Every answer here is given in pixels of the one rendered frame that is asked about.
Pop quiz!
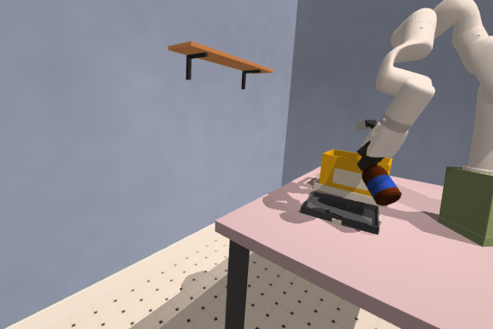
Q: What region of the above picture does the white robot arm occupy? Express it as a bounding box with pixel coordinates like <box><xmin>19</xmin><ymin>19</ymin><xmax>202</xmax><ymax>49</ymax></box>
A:
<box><xmin>376</xmin><ymin>0</ymin><xmax>493</xmax><ymax>174</ymax></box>

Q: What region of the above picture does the brown glass bottle with blue label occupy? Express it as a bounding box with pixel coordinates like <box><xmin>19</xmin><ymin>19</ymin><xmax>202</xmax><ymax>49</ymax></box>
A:
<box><xmin>362</xmin><ymin>161</ymin><xmax>401</xmax><ymax>206</ymax></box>

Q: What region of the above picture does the orange divided crate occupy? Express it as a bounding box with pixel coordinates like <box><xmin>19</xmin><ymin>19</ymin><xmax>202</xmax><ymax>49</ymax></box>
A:
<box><xmin>319</xmin><ymin>149</ymin><xmax>392</xmax><ymax>196</ymax></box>

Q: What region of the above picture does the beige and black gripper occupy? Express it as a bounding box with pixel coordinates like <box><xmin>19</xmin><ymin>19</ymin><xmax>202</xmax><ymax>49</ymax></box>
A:
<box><xmin>357</xmin><ymin>122</ymin><xmax>408</xmax><ymax>171</ymax></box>

